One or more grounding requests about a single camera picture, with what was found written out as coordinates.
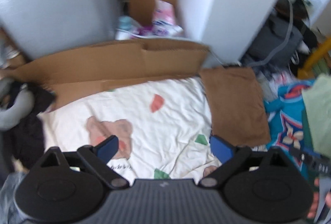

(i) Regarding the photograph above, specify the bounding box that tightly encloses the grey blue denim garment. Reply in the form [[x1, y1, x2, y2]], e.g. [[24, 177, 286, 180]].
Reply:
[[1, 172, 26, 223]]

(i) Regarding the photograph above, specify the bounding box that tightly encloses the grey metal cabinet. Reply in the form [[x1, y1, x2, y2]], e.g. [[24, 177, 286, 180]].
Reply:
[[1, 0, 120, 60]]

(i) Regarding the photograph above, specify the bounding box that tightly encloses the gold round table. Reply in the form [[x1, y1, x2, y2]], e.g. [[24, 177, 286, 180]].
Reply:
[[297, 37, 330, 80]]

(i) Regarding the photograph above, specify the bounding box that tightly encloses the white cable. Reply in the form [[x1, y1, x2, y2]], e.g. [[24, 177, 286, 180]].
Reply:
[[248, 0, 296, 69]]

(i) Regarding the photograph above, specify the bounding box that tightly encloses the cream bear print bedsheet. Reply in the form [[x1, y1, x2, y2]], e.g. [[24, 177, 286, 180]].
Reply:
[[39, 77, 221, 182]]

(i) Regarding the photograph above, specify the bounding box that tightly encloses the black bag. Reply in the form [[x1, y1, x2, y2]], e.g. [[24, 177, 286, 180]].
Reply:
[[245, 15, 303, 67]]

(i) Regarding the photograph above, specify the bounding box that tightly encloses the pink white bottle pack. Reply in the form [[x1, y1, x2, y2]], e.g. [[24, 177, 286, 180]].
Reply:
[[134, 0, 183, 38]]

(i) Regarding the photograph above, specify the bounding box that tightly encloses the light blue bottle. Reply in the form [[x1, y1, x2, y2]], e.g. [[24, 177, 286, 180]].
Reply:
[[115, 15, 133, 41]]

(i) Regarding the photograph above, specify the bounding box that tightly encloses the light green cloth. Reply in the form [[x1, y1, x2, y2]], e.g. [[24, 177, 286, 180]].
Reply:
[[302, 74, 331, 158]]

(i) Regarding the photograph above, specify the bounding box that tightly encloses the brown printed t-shirt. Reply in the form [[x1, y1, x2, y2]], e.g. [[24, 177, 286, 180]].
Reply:
[[199, 67, 270, 147]]

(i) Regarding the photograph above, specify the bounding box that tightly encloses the brown cardboard sheet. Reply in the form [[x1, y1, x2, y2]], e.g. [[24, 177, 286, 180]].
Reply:
[[1, 38, 209, 109]]

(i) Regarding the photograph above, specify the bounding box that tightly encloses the black garment pile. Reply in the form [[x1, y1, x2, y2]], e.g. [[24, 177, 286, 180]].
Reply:
[[6, 82, 55, 169]]

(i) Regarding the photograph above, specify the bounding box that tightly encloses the grey neck pillow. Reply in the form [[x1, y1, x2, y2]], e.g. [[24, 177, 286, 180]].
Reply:
[[1, 83, 35, 132]]

